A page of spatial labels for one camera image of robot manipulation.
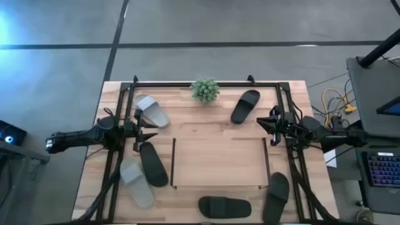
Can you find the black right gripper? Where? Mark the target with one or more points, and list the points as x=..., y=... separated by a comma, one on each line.
x=282, y=123

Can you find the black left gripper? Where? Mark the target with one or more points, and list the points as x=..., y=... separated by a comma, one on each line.
x=137, y=129

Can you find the grey rubber slide sandal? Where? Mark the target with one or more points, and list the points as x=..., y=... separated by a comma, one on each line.
x=153, y=112
x=137, y=184

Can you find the black rubber slide sandal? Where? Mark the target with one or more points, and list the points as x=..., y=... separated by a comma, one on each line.
x=245, y=106
x=153, y=165
x=225, y=207
x=276, y=197

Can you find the wooden shelf with black legs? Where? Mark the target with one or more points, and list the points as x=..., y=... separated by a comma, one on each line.
x=218, y=162

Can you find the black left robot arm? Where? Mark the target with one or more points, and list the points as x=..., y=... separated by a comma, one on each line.
x=78, y=137

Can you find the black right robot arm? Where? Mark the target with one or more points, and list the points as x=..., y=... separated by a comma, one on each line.
x=325, y=134

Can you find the green potted plant white pot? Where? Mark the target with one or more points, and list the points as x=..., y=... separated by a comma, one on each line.
x=205, y=90

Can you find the white paper sheet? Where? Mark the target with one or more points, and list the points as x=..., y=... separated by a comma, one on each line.
x=330, y=157

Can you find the grey equipment cart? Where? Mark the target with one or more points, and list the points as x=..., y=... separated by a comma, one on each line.
x=372, y=93

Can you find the grey metal stand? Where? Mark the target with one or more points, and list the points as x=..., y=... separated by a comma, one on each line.
x=25, y=153

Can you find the keyboard with coloured keys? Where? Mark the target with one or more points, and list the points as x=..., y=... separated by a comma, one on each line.
x=384, y=170

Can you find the black tablet screen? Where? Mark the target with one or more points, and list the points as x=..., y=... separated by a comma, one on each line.
x=392, y=107

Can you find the black pole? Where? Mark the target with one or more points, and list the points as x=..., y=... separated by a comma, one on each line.
x=379, y=50

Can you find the black device with blue light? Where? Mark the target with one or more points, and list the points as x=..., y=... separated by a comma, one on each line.
x=11, y=134

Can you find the black aluminium table frame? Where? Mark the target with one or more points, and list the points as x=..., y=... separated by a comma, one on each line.
x=162, y=84

